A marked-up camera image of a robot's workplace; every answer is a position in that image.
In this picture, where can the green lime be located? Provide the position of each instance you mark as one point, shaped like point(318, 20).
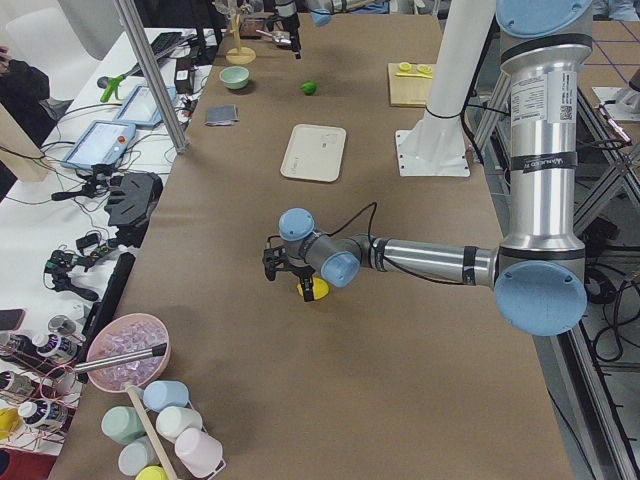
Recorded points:
point(308, 88)

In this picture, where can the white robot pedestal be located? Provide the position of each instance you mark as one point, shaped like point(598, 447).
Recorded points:
point(435, 146)

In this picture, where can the wooden mug tree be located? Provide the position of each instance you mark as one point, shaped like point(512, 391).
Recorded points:
point(234, 12)

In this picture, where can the blue cup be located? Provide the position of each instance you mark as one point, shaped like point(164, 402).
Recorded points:
point(160, 394)

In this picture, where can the pink bowl with ice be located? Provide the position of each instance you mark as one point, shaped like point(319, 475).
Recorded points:
point(129, 334)

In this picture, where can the white cup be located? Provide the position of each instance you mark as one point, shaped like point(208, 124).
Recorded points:
point(172, 421)

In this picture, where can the cream rabbit tray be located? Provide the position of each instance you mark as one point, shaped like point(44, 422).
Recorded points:
point(314, 153)

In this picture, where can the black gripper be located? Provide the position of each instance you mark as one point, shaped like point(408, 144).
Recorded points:
point(295, 30)
point(303, 274)

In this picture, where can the mint green bowl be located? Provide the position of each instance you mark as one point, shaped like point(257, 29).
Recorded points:
point(234, 77)

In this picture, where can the green cup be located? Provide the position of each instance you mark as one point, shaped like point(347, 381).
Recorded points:
point(122, 424)

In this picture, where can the yellow cup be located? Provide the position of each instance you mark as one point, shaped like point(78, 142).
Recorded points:
point(152, 472)

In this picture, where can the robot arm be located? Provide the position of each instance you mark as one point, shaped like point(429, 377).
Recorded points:
point(537, 271)
point(321, 13)

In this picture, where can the wooden cutting board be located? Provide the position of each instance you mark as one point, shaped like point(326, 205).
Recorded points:
point(409, 83)

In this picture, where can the grey cup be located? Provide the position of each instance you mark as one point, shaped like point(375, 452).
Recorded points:
point(136, 456)

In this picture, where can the metal scoop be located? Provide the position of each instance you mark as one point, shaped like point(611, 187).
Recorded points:
point(280, 38)

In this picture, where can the yellow lemon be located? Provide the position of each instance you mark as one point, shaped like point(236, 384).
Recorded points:
point(321, 288)

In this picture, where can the grey folded cloth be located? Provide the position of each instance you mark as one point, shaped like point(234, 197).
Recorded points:
point(222, 115)

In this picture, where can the teach pendant tablet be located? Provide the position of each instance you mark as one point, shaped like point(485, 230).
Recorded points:
point(103, 143)
point(140, 108)

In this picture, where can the aluminium frame post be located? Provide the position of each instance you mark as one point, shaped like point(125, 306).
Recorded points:
point(133, 26)

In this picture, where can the pink cup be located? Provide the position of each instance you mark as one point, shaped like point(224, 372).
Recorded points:
point(200, 453)

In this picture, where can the wooden stick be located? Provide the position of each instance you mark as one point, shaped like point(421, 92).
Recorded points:
point(133, 393)

